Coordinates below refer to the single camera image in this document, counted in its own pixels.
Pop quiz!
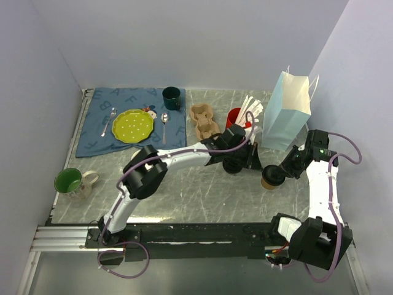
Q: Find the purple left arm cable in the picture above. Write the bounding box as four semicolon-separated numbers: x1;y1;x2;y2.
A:
99;111;255;240

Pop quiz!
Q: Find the brown paper cup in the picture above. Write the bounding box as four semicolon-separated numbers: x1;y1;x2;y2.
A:
261;177;282;191

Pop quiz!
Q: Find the dark green mug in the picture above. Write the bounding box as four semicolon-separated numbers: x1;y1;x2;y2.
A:
162;87;181;111

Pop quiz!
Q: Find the aluminium frame rail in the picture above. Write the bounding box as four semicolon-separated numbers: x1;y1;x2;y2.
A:
30;226;99;251

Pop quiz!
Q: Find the red cup holder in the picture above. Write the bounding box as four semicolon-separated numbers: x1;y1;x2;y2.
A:
225;108;241;128

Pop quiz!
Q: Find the light blue paper bag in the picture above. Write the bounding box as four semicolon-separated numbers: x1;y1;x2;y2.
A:
262;71;319;151

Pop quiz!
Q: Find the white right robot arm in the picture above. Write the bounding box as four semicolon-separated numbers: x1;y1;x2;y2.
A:
265;130;352;270

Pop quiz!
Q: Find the stack of black lids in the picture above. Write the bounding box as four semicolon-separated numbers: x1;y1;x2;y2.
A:
222;157;243;174

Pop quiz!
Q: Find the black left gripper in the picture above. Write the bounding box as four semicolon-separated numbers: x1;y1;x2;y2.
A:
226;141;263;173

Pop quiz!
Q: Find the blue alphabet cloth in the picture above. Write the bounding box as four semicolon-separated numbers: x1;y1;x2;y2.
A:
76;87;187;158

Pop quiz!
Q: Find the brown pulp cup carrier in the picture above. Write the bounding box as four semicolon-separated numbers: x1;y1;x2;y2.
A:
190;103;221;140

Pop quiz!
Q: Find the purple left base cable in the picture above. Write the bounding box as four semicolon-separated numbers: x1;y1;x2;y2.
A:
97;240;150;280

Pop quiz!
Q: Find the silver fork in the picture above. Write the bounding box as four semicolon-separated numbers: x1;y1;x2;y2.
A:
101;108;117;137

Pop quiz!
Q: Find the black plastic cup lid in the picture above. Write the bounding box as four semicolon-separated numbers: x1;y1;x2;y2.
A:
262;165;279;184

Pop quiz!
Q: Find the yellow-green dotted plate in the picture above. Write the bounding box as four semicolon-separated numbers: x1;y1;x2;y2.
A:
112;109;154;144

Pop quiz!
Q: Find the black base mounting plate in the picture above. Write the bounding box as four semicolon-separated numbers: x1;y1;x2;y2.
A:
85;222;286;262

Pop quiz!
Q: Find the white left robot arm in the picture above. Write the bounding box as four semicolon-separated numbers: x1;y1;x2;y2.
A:
98;124;263;247

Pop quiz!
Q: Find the silver spoon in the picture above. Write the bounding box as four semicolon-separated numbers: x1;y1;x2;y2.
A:
161;113;169;144

